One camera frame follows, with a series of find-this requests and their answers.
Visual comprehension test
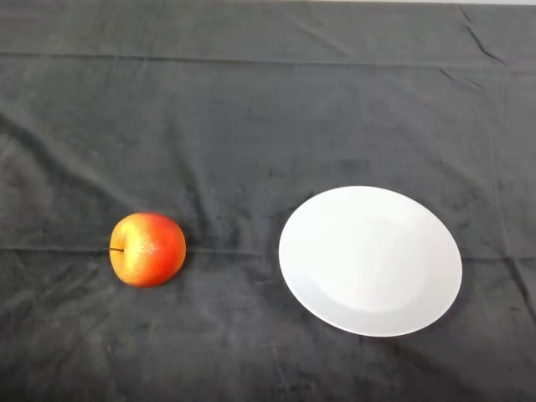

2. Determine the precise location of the red yellow apple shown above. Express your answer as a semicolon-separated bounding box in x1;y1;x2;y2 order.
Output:
109;211;187;289

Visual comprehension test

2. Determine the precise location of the white round plate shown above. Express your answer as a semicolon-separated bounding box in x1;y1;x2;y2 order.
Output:
278;185;464;338

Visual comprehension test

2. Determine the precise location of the black cloth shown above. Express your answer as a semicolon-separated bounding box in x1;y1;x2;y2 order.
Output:
0;1;536;402

